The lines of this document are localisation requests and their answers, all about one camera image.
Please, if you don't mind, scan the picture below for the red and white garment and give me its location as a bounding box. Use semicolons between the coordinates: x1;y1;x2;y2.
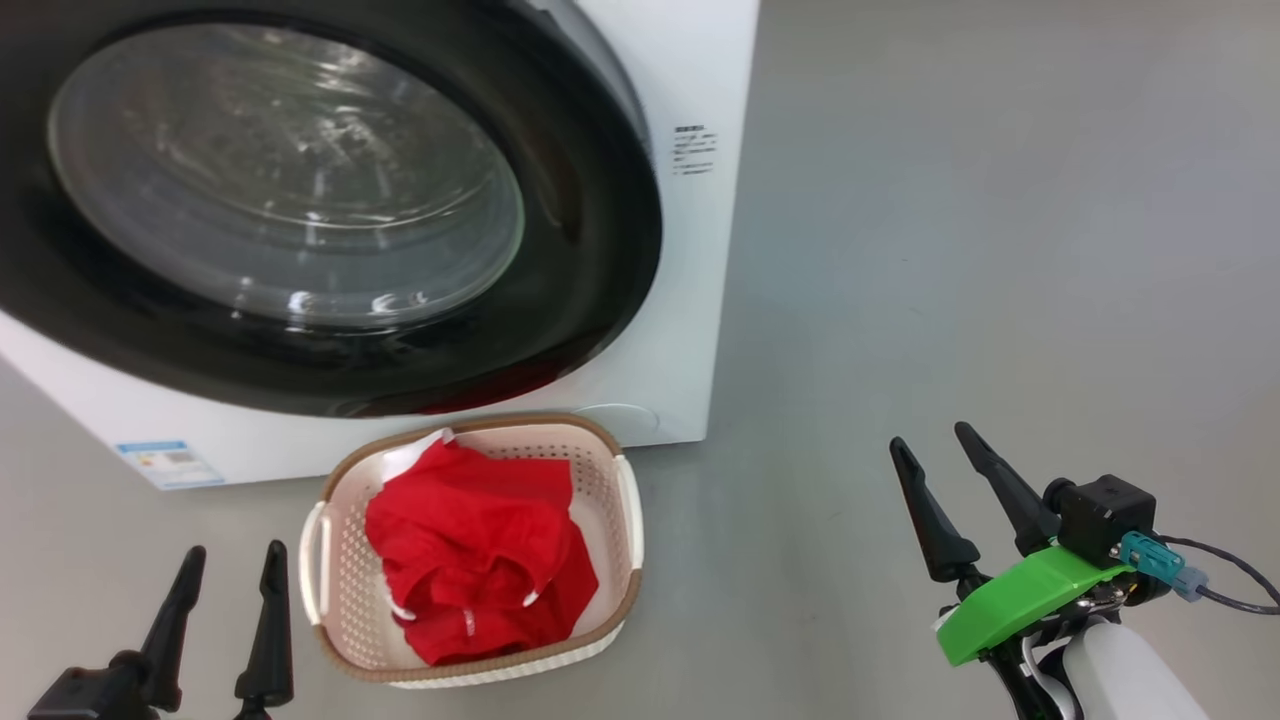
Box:
364;437;601;668

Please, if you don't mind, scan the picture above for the cream perforated laundry basket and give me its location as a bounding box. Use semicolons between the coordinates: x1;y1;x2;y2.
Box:
298;412;645;691

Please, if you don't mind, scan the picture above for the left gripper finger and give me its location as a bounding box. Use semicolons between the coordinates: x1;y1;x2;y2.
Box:
135;545;208;713
234;540;295;713

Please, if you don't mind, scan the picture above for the teal right cable connector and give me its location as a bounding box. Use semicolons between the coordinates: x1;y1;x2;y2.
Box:
1120;531;1211;603

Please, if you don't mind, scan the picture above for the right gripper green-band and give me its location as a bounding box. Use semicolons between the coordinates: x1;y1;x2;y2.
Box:
889;421;1136;720

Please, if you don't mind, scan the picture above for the round white filter cover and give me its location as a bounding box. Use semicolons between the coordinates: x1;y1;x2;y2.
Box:
575;402;661;441

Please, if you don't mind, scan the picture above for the white front-load washing machine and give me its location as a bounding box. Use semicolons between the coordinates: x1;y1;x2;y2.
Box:
0;0;761;491

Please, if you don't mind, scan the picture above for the blue energy label sticker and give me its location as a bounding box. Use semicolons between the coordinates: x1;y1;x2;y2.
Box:
114;440;227;491

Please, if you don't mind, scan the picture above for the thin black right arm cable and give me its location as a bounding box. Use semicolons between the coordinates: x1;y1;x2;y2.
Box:
1155;535;1280;615

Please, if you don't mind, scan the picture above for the black round washing machine door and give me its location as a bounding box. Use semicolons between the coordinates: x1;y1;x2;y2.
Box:
0;0;664;419

